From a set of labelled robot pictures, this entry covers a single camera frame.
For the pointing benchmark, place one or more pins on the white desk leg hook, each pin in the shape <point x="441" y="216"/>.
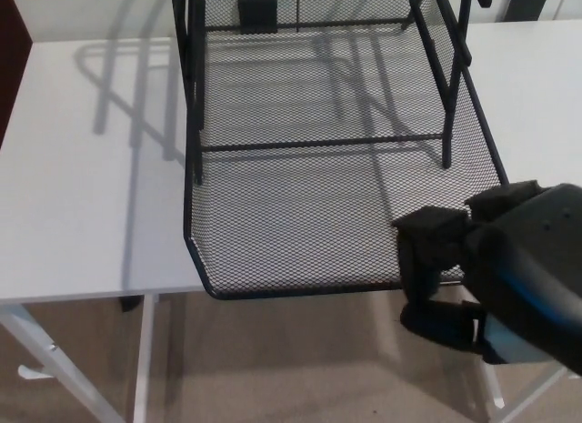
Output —
<point x="29" y="373"/>

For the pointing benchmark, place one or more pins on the white metal desk leg frame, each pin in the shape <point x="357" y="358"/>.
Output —
<point x="496" y="386"/>
<point x="145" y="350"/>

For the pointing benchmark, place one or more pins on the black square wall box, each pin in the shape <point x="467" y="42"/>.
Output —
<point x="257" y="16"/>

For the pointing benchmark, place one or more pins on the dark red cabinet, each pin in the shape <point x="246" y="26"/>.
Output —
<point x="13" y="41"/>

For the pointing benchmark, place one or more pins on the dark wall box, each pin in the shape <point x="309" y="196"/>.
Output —
<point x="525" y="4"/>

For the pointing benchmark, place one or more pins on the black mesh file tray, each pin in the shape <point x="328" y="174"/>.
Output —
<point x="295" y="223"/>

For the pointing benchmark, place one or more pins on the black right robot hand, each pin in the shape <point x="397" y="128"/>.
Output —
<point x="523" y="259"/>

